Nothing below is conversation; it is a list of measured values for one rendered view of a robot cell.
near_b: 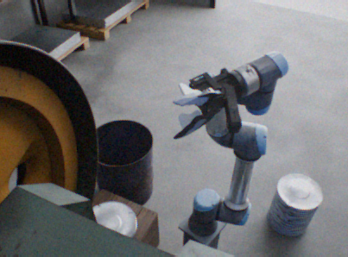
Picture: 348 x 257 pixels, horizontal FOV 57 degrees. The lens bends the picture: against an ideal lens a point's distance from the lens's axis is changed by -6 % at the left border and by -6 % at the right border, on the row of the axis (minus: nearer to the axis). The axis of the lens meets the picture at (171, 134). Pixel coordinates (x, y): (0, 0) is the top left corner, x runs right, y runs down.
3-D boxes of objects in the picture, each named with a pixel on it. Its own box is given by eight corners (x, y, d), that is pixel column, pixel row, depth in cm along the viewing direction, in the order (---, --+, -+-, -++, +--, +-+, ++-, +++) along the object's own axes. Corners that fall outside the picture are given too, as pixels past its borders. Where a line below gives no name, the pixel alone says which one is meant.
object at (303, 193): (268, 191, 201) (268, 191, 201) (292, 166, 216) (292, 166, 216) (308, 218, 186) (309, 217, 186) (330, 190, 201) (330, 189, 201)
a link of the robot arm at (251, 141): (218, 208, 165) (235, 114, 135) (248, 215, 162) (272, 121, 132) (213, 226, 156) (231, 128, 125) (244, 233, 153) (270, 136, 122)
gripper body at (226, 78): (186, 99, 87) (223, 81, 90) (205, 122, 83) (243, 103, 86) (186, 79, 80) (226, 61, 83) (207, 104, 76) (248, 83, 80)
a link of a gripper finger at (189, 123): (170, 127, 89) (194, 103, 87) (182, 143, 87) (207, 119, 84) (163, 125, 87) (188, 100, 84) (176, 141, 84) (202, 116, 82)
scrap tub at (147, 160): (117, 160, 263) (109, 113, 230) (165, 178, 250) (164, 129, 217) (86, 200, 235) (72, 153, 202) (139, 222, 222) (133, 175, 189)
